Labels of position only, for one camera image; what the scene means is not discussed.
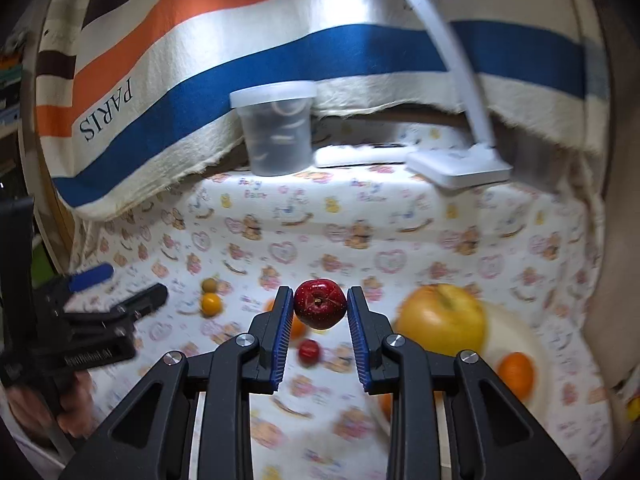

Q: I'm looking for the orange mandarin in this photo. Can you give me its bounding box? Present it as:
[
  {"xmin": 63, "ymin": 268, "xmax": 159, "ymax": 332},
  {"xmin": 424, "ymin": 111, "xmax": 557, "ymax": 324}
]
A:
[
  {"xmin": 498, "ymin": 352, "xmax": 536, "ymax": 402},
  {"xmin": 264, "ymin": 298, "xmax": 307, "ymax": 341},
  {"xmin": 371, "ymin": 392, "xmax": 445, "ymax": 426}
]

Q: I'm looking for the large yellow red apple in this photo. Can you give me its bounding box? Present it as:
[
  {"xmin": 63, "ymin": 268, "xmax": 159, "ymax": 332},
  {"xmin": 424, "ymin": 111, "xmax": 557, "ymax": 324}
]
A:
[{"xmin": 392, "ymin": 284, "xmax": 488, "ymax": 356}]

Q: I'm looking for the yellow cherry tomato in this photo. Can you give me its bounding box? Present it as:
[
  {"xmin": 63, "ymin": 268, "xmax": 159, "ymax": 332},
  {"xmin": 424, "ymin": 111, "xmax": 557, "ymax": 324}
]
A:
[
  {"xmin": 625, "ymin": 394, "xmax": 640, "ymax": 422},
  {"xmin": 200, "ymin": 292, "xmax": 224, "ymax": 318}
]

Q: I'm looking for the small red apple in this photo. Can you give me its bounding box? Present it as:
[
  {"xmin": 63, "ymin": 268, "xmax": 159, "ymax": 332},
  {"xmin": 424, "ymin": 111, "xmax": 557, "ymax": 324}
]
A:
[
  {"xmin": 294, "ymin": 278, "xmax": 347, "ymax": 330},
  {"xmin": 297, "ymin": 339, "xmax": 322, "ymax": 367}
]

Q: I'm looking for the left hand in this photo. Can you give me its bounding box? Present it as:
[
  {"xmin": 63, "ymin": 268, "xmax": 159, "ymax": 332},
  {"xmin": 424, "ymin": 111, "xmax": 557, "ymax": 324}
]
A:
[{"xmin": 6, "ymin": 372, "xmax": 93, "ymax": 438}]

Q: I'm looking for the brown longan fruit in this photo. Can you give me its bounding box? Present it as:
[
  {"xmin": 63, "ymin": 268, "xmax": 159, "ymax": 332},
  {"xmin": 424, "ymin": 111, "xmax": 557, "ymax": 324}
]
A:
[{"xmin": 201, "ymin": 278, "xmax": 218, "ymax": 294}]

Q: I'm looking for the baby bear print cloth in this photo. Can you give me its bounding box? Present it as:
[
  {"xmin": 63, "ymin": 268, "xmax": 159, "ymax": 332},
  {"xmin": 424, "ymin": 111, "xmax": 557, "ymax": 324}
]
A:
[{"xmin": 72, "ymin": 134, "xmax": 613, "ymax": 479}]

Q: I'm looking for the orange mandarin on cloth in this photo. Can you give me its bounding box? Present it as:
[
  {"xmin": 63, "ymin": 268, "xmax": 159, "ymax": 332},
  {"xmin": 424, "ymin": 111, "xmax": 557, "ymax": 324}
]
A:
[{"xmin": 264, "ymin": 298, "xmax": 307, "ymax": 341}]

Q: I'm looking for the clear plastic lidded container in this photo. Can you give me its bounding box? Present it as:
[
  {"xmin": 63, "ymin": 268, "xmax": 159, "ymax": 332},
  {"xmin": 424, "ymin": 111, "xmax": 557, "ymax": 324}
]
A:
[{"xmin": 230, "ymin": 80, "xmax": 317, "ymax": 177}]

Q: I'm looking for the striped Paris blanket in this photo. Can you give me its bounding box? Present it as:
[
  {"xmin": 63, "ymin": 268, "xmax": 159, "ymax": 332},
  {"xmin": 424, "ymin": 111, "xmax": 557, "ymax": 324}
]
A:
[{"xmin": 35, "ymin": 0, "xmax": 610, "ymax": 221}]

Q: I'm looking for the white power strip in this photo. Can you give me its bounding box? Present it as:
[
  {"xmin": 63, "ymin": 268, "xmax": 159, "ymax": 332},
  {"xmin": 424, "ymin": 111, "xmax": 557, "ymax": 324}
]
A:
[{"xmin": 314, "ymin": 144, "xmax": 416, "ymax": 168}]

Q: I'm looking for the white desk lamp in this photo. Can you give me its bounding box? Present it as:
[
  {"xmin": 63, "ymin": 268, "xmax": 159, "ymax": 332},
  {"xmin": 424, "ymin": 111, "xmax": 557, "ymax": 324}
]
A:
[{"xmin": 344, "ymin": 0, "xmax": 513, "ymax": 192}]

